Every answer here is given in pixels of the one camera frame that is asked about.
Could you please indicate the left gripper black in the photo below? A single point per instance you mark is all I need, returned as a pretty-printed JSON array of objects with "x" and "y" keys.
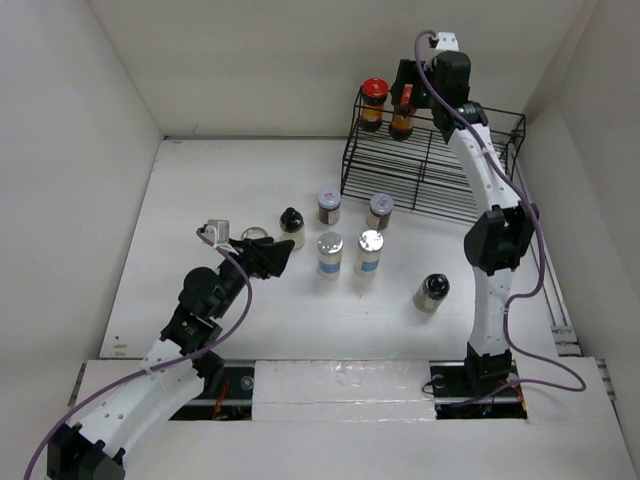
[{"x": 263, "y": 256}]

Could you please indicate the clear glass jar silver rim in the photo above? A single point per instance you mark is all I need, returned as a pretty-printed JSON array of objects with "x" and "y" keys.
[{"x": 253, "y": 233}]

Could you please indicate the black wire rack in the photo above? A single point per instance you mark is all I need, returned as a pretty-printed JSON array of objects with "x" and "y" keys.
[{"x": 420, "y": 173}]

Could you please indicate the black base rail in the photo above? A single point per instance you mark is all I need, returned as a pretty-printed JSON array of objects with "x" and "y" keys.
[{"x": 349, "y": 391}]

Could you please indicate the white lid dark sauce jar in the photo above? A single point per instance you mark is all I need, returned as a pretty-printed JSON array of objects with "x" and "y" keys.
[{"x": 329, "y": 203}]

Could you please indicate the white lid brown sauce jar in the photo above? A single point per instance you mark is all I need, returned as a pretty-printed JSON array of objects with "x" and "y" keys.
[{"x": 381, "y": 206}]

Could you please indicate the red lid sauce jar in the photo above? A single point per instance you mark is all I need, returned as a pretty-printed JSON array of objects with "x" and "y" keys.
[
  {"x": 401, "y": 125},
  {"x": 374, "y": 92}
]

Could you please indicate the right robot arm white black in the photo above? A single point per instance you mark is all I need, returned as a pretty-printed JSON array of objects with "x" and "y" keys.
[{"x": 499, "y": 238}]

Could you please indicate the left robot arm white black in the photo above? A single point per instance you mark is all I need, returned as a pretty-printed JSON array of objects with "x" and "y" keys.
[{"x": 180, "y": 365}]

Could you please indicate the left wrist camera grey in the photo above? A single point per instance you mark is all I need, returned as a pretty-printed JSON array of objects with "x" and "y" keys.
[{"x": 214, "y": 232}]

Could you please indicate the black cap beige spice bottle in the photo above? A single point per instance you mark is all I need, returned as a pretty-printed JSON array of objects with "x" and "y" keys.
[{"x": 432, "y": 291}]

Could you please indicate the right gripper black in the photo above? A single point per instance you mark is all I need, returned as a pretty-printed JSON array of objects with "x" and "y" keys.
[{"x": 408, "y": 72}]

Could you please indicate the silver lid bead bottle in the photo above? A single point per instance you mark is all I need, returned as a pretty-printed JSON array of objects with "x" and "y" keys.
[
  {"x": 370, "y": 245},
  {"x": 330, "y": 249}
]

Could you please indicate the black cap white powder bottle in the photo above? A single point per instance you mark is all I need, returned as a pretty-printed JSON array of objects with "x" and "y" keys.
[{"x": 292, "y": 227}]

